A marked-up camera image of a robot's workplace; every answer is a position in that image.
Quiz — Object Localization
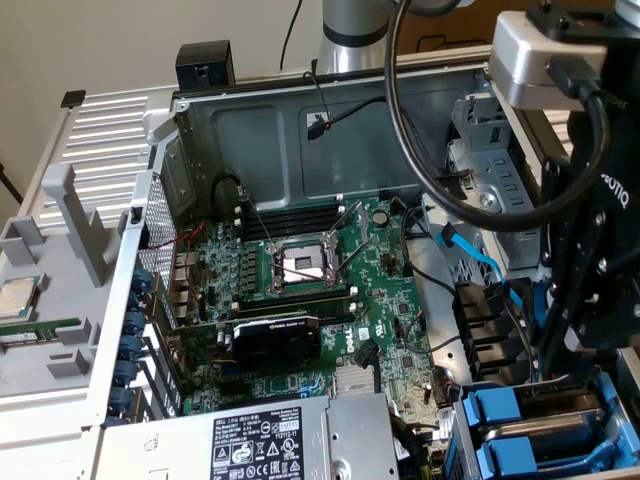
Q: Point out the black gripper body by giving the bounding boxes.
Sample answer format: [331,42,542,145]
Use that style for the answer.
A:
[567,42,640,221]

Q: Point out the blue SATA wire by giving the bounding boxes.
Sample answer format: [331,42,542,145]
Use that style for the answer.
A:
[436,223,547,329]

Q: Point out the hard disk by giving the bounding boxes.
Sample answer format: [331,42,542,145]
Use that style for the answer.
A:
[462,372,621,436]

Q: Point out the blue plastic disk carrier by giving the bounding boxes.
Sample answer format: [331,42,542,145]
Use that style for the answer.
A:
[474,433,621,474]

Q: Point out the silver drive cage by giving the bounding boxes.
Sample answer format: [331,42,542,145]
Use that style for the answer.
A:
[420,92,551,274]

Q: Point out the blue drive caddies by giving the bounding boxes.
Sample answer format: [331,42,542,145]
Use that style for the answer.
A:
[452,367,640,480]

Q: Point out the green motherboard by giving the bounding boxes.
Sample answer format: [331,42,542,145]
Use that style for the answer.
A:
[172,192,441,417]

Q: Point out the brown cardboard box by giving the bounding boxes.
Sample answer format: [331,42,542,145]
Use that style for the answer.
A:
[389,12,494,56]

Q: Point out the black RAM slot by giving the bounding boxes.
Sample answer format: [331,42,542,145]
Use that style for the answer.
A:
[238,298,358,319]
[247,209,345,225]
[244,222,341,239]
[234,285,357,307]
[235,292,357,314]
[314,305,359,325]
[247,203,346,219]
[245,215,344,231]

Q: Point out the metal locking lever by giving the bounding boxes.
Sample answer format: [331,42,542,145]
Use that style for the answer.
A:
[277,263,331,284]
[238,185,276,250]

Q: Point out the CPU socket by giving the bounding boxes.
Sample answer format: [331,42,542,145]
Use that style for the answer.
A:
[264,233,351,300]

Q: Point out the silver chipset heat sink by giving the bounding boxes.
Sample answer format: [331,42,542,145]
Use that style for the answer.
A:
[333,367,376,400]

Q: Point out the black graphics card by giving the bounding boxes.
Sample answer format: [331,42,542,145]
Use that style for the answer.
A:
[167,312,324,374]

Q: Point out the open PC case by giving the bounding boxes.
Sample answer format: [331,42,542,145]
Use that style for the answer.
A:
[79,52,640,480]

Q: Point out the black box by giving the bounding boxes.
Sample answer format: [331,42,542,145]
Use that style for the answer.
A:
[174,40,236,92]

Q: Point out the silver power supply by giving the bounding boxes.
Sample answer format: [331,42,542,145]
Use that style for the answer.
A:
[97,392,401,480]

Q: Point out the grey parts rack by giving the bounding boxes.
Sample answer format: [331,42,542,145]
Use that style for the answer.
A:
[0,162,129,401]

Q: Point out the green RAM stick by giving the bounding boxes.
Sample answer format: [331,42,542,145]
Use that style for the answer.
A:
[0,317,84,350]

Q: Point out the silver CPU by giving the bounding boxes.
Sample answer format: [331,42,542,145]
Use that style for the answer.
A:
[0,273,42,321]

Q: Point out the thick black camera cable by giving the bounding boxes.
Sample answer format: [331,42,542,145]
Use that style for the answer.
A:
[383,0,612,234]

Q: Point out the black cable clip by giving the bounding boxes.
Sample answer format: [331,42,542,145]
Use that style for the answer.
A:
[438,168,475,202]

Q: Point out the black power cable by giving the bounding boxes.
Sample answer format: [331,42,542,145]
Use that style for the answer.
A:
[502,299,541,381]

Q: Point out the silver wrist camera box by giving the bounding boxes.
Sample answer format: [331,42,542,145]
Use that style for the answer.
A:
[488,12,609,111]

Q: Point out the thin grey wire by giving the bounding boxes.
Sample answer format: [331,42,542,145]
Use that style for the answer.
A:
[403,310,464,355]

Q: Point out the black flat connector wire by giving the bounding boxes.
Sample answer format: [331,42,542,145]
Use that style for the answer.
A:
[355,338,380,399]

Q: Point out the black wire with connector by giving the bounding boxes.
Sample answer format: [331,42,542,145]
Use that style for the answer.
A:
[305,95,451,181]

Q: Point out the power supply cable bundle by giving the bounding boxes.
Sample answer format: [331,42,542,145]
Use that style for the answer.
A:
[389,409,454,480]

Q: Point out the thin black tie wire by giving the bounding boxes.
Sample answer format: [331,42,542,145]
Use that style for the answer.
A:
[302,69,332,129]

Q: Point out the black looped wire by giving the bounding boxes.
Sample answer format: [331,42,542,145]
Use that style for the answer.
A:
[212,172,250,202]

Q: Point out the thin black hanging cable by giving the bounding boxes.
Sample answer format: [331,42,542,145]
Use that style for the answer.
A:
[278,0,304,71]

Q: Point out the thin red wire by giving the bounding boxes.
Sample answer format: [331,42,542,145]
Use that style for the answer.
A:
[147,221,207,304]

